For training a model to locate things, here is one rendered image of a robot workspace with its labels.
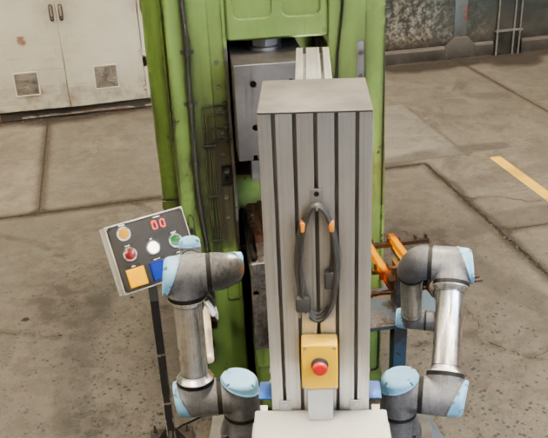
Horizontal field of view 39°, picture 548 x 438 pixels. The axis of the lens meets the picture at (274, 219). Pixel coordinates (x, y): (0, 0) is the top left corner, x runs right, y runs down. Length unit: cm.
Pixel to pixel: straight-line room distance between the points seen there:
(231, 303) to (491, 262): 217
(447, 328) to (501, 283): 258
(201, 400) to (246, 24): 151
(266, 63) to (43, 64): 551
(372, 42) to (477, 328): 198
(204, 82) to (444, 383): 155
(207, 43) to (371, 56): 68
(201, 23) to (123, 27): 520
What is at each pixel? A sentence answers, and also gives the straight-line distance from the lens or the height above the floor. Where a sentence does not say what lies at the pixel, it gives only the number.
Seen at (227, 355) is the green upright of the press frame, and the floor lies 31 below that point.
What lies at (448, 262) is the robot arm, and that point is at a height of 132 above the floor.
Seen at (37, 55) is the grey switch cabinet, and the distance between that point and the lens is 841.
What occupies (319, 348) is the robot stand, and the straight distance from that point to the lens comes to 189.
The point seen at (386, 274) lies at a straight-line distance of 309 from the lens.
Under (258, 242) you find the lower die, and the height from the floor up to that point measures 98.
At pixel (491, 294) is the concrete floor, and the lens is 496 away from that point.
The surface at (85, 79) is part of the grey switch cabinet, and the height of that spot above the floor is 38.
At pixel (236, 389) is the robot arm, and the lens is 245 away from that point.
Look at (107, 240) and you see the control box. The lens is 314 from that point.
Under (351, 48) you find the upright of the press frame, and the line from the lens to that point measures 329.
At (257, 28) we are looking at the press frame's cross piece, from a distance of 321.
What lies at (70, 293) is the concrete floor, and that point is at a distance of 516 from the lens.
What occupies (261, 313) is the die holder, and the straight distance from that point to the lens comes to 349.
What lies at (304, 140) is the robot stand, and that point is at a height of 196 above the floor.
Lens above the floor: 255
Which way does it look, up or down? 26 degrees down
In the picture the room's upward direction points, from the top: 3 degrees counter-clockwise
